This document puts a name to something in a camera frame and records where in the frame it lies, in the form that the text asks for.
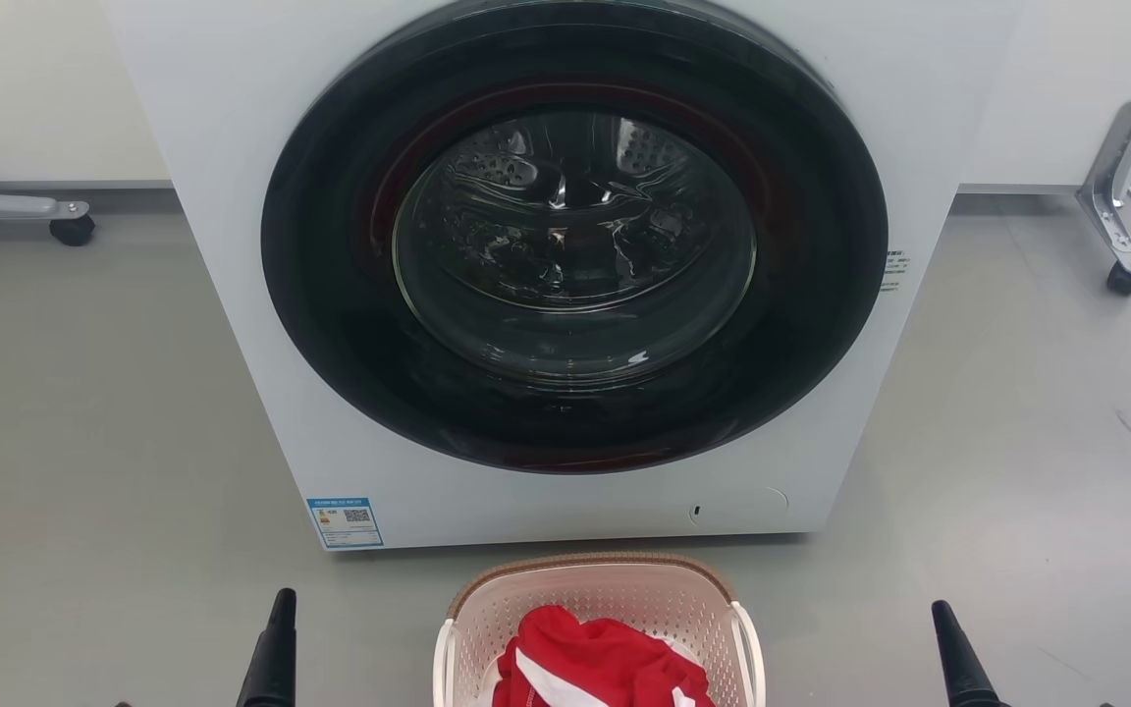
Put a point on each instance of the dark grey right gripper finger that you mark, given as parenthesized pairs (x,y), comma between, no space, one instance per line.
(960,663)

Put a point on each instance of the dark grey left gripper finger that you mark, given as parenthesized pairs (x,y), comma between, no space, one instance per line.
(274,658)

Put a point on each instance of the cream perforated laundry basket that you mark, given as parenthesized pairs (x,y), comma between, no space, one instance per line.
(605,589)

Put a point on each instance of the blue energy label sticker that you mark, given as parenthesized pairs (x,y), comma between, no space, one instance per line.
(345,522)

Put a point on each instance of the red and white garment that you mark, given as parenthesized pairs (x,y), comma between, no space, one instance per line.
(605,653)

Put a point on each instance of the round black washer door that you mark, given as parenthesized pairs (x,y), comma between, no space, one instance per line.
(575,412)

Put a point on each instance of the small printed text label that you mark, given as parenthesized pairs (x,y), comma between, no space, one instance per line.
(895,272)

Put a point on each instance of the black caster wheel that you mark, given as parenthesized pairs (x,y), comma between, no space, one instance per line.
(73,231)
(1124,280)

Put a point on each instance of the white front-load washing machine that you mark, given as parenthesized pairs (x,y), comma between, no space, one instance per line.
(232,196)

